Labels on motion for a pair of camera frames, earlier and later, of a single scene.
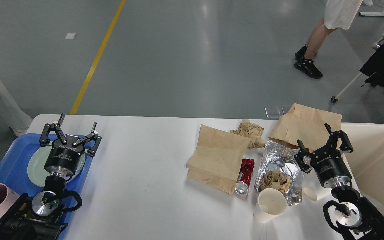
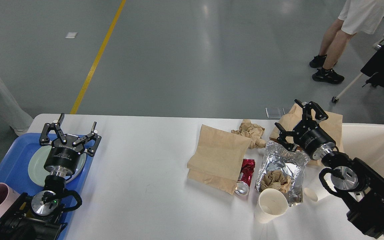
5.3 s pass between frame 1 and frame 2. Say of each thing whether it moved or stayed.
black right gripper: moved
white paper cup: stayed
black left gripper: stayed
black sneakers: moved
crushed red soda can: stayed
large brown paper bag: stayed
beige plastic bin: stayed
